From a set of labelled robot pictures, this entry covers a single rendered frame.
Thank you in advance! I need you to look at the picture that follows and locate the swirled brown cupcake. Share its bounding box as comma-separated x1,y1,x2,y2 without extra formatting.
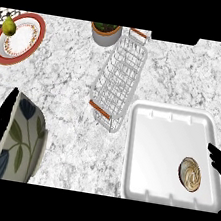
175,155,206,194

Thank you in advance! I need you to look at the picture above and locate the red rimmed plate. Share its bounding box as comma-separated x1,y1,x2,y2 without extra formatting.
0,7,50,72

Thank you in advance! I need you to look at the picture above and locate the green pear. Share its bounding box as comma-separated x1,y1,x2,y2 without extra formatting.
0,15,19,38

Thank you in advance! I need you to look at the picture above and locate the white wire tiered basket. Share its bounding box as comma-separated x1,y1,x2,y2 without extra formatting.
83,23,152,138

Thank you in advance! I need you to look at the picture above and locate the floral patterned bowl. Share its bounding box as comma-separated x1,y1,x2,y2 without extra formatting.
0,88,54,186

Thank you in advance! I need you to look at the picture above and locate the black appliance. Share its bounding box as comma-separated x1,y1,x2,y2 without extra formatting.
150,30,200,47

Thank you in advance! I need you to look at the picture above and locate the white tray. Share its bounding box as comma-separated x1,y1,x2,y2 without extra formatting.
116,98,221,215

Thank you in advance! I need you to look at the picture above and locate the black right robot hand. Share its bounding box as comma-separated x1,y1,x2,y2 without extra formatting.
202,142,221,184

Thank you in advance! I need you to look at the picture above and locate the grey potted plant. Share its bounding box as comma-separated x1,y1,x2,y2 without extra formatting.
88,21,124,50

